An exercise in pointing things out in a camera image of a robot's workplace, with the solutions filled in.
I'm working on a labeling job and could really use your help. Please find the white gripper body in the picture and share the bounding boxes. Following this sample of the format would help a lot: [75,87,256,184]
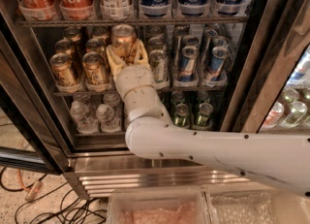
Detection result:
[115,65,155,96]

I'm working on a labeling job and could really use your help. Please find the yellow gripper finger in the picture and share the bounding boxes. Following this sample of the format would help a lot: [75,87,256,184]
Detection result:
[107,45,126,77]
[134,39,149,67]

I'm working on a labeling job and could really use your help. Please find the orange can column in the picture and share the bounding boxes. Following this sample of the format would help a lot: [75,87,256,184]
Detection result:
[86,38,106,56]
[82,51,109,85]
[110,24,138,64]

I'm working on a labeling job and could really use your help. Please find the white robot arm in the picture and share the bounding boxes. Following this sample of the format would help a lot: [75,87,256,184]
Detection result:
[107,43,310,198]

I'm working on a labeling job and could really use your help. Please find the green white soda can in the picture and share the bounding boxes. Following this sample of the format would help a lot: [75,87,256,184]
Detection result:
[149,49,168,83]

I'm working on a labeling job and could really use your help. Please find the blue energy can front left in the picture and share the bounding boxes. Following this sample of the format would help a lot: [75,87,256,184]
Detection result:
[178,46,200,82]

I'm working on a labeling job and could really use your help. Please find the blue energy can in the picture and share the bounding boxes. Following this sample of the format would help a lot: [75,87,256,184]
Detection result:
[178,46,200,82]
[204,47,229,81]

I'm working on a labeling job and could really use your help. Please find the orange can front left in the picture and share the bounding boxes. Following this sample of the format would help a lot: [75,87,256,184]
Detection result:
[49,53,78,87]

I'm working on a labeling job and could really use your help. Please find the orange can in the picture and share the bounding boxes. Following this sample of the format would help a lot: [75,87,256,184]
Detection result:
[55,39,77,60]
[49,53,78,87]

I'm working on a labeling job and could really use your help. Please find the orange can middle left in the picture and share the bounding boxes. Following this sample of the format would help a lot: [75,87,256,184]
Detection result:
[55,39,77,60]

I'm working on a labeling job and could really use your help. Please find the green can front middle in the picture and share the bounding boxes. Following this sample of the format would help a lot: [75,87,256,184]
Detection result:
[172,104,190,128]

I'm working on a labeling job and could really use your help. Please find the green can front right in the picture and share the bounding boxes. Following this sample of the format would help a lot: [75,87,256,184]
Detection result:
[194,103,213,127]

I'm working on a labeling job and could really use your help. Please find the blue energy can front right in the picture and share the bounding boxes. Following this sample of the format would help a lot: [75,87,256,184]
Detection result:
[204,47,229,81]

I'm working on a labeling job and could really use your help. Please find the stainless steel fridge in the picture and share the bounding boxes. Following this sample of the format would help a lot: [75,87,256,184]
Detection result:
[0,0,309,199]

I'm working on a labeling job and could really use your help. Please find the water bottle front left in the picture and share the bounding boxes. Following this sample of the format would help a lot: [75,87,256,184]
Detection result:
[70,101,98,135]

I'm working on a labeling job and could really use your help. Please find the clear bin pink contents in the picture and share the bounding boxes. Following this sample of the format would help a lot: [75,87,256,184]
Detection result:
[107,186,210,224]

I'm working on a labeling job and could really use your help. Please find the clear bin right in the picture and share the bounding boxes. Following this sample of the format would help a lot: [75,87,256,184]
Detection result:
[205,182,310,224]

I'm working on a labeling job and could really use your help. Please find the black floor cables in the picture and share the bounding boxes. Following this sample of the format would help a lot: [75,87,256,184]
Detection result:
[0,166,109,224]

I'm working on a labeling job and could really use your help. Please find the orange cable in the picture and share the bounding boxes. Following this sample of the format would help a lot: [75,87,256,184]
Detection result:
[16,168,43,202]

